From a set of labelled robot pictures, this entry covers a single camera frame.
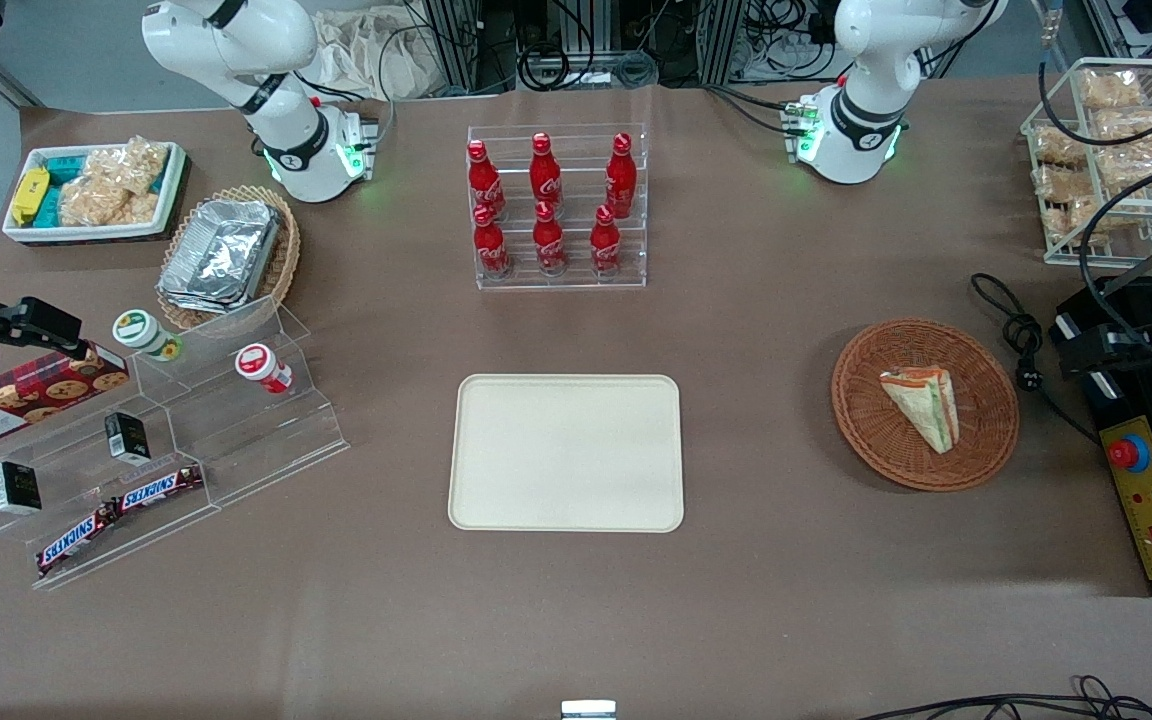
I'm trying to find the clear acrylic bottle rack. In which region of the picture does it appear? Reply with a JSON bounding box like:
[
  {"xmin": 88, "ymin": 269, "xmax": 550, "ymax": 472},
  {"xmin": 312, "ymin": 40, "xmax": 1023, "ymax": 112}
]
[{"xmin": 466, "ymin": 123, "xmax": 649, "ymax": 291}]

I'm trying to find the red cookie box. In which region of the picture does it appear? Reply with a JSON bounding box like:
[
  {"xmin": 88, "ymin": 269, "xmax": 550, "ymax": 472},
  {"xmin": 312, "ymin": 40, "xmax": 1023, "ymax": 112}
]
[{"xmin": 0, "ymin": 342, "xmax": 131, "ymax": 451}]

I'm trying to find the teal snack packet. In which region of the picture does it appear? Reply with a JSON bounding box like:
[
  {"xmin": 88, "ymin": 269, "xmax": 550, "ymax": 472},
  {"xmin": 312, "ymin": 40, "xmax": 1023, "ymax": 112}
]
[{"xmin": 39, "ymin": 154, "xmax": 94, "ymax": 228}]

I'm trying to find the clear bag fried snack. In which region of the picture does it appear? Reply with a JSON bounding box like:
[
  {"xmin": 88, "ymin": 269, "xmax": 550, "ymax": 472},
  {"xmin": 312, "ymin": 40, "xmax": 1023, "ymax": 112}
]
[
  {"xmin": 1079, "ymin": 68, "xmax": 1145, "ymax": 111},
  {"xmin": 1033, "ymin": 126, "xmax": 1089, "ymax": 168},
  {"xmin": 1094, "ymin": 106, "xmax": 1152, "ymax": 148},
  {"xmin": 1099, "ymin": 143, "xmax": 1152, "ymax": 189},
  {"xmin": 1033, "ymin": 163, "xmax": 1109, "ymax": 247}
]

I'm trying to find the small black box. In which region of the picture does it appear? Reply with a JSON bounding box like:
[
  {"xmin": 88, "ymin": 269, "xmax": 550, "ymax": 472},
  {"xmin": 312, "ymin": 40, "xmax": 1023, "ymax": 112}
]
[
  {"xmin": 103, "ymin": 410, "xmax": 152, "ymax": 467},
  {"xmin": 0, "ymin": 459, "xmax": 44, "ymax": 517}
]

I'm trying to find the cream rectangular tray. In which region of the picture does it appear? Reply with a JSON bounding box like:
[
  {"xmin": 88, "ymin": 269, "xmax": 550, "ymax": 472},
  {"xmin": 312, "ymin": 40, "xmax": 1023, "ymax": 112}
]
[{"xmin": 447, "ymin": 373, "xmax": 685, "ymax": 534}]

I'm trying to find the brown snickers bar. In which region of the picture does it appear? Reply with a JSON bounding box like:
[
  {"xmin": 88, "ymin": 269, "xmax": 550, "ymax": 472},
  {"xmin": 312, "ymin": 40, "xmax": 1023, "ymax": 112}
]
[
  {"xmin": 33, "ymin": 502, "xmax": 123, "ymax": 579},
  {"xmin": 113, "ymin": 463, "xmax": 206, "ymax": 515}
]

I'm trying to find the silver foil container stack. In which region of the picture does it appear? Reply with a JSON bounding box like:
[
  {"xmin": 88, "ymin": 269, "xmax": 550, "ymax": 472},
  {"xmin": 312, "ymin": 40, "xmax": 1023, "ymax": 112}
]
[{"xmin": 157, "ymin": 198, "xmax": 283, "ymax": 315}]

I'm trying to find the green lid cup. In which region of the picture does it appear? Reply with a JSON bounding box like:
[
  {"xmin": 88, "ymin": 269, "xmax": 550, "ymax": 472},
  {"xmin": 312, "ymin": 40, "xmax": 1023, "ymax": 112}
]
[{"xmin": 112, "ymin": 309, "xmax": 185, "ymax": 363}]

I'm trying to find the white cloth bag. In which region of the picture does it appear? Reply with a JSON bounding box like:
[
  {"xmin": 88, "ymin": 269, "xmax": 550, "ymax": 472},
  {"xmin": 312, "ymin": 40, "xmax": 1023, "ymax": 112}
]
[{"xmin": 310, "ymin": 7, "xmax": 443, "ymax": 102}]

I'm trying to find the yellow snack packet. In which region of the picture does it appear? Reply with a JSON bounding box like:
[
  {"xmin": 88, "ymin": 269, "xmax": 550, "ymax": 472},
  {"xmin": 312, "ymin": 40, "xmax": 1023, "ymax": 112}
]
[{"xmin": 11, "ymin": 167, "xmax": 51, "ymax": 227}]

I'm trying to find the red lid cup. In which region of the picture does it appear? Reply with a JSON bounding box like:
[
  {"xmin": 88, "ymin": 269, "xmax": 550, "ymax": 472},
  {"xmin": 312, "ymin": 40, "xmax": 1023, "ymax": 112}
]
[{"xmin": 234, "ymin": 343, "xmax": 295, "ymax": 395}]

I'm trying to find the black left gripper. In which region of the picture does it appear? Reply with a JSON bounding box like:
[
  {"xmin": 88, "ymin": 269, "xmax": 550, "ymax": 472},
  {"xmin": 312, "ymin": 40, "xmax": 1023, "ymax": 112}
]
[{"xmin": 1064, "ymin": 280, "xmax": 1152, "ymax": 379}]

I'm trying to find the round brown wicker basket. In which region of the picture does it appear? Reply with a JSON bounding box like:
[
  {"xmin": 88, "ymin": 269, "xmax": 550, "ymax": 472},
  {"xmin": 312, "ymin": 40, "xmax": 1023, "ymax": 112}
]
[{"xmin": 831, "ymin": 318, "xmax": 1021, "ymax": 492}]

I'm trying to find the triangle sandwich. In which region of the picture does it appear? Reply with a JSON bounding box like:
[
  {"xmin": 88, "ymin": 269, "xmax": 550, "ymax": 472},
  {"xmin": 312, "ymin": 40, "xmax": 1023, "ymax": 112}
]
[{"xmin": 879, "ymin": 366, "xmax": 960, "ymax": 455}]

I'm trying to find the aluminium frame post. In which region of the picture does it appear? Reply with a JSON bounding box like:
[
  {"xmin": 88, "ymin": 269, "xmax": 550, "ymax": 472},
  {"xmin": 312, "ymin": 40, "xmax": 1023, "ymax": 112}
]
[
  {"xmin": 424, "ymin": 0, "xmax": 519, "ymax": 97},
  {"xmin": 699, "ymin": 0, "xmax": 747, "ymax": 87}
]

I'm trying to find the clear rice cracker bag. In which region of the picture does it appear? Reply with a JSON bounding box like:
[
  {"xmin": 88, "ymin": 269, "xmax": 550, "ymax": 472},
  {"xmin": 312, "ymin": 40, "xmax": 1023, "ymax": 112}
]
[{"xmin": 57, "ymin": 135, "xmax": 171, "ymax": 228}]

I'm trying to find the black power cable with plug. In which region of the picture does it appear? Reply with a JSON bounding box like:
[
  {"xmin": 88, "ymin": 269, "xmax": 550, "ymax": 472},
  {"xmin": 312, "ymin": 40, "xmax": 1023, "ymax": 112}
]
[{"xmin": 969, "ymin": 272, "xmax": 1103, "ymax": 447}]

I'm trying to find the black base cable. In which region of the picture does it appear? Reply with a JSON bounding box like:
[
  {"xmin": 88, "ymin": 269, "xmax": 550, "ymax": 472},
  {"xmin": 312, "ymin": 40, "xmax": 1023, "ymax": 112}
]
[{"xmin": 704, "ymin": 84, "xmax": 799, "ymax": 137}]

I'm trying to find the white plastic bin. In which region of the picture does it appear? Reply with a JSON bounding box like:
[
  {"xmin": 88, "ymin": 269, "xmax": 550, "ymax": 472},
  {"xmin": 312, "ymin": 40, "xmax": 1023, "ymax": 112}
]
[{"xmin": 1, "ymin": 141, "xmax": 188, "ymax": 245}]

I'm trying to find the oval light wicker basket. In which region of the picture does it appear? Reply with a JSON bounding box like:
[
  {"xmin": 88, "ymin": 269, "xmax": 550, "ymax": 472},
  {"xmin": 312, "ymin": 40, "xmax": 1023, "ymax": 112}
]
[{"xmin": 155, "ymin": 184, "xmax": 303, "ymax": 334}]

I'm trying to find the black cable bundle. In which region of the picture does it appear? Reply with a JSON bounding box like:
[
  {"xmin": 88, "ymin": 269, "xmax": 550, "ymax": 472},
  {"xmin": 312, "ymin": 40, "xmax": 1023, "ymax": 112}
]
[{"xmin": 514, "ymin": 0, "xmax": 707, "ymax": 93}]

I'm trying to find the black floor cable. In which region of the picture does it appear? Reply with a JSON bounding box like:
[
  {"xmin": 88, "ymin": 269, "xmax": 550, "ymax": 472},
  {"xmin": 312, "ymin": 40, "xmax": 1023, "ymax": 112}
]
[{"xmin": 854, "ymin": 674, "xmax": 1152, "ymax": 720}]

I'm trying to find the black box yellow control panel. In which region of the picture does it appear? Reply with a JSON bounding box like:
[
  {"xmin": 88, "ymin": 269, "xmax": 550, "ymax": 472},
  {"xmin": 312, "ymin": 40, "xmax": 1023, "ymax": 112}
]
[{"xmin": 1048, "ymin": 215, "xmax": 1152, "ymax": 599}]

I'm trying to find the white wire basket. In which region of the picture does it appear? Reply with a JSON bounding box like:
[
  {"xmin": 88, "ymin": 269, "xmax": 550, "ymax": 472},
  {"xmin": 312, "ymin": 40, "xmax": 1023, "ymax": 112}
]
[{"xmin": 1020, "ymin": 57, "xmax": 1152, "ymax": 269}]

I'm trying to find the clear acrylic step stand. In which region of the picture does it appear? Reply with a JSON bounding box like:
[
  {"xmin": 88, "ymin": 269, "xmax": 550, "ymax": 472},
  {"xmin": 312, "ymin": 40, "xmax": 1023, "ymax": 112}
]
[
  {"xmin": 131, "ymin": 294, "xmax": 351, "ymax": 509},
  {"xmin": 0, "ymin": 345, "xmax": 223, "ymax": 592}
]

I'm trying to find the red cola bottle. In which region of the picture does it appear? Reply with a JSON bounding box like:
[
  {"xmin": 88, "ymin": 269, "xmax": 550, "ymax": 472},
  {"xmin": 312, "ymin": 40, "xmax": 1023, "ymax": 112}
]
[
  {"xmin": 589, "ymin": 205, "xmax": 624, "ymax": 277},
  {"xmin": 466, "ymin": 139, "xmax": 507, "ymax": 222},
  {"xmin": 472, "ymin": 204, "xmax": 513, "ymax": 280},
  {"xmin": 604, "ymin": 133, "xmax": 638, "ymax": 220},
  {"xmin": 529, "ymin": 132, "xmax": 565, "ymax": 217},
  {"xmin": 532, "ymin": 201, "xmax": 568, "ymax": 277}
]

